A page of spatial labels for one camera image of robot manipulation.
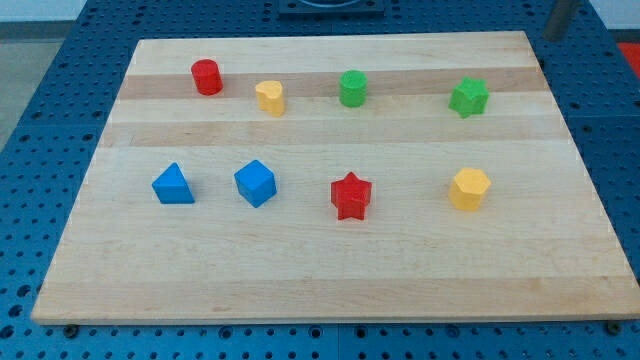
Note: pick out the red star block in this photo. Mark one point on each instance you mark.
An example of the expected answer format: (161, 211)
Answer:
(351, 197)

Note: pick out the red cylinder block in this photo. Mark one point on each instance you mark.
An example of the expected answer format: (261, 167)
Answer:
(207, 77)

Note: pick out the blue cube block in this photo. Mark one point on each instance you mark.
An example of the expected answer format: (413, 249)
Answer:
(256, 183)

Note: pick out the yellow hexagon block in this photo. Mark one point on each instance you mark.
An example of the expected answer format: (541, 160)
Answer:
(468, 189)

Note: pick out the wooden board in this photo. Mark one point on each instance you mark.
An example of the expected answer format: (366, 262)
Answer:
(540, 247)

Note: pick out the yellow heart block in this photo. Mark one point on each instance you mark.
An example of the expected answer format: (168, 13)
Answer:
(270, 97)

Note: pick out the green star block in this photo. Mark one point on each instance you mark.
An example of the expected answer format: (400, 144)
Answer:
(469, 97)

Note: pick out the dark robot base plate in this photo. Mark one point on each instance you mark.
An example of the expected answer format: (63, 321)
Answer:
(329, 7)

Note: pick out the green cylinder block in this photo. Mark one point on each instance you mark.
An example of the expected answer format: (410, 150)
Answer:
(353, 88)

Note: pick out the grey robot arm rod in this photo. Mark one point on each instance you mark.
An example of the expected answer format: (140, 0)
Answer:
(560, 18)

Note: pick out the blue triangle block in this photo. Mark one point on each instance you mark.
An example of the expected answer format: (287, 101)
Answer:
(171, 187)

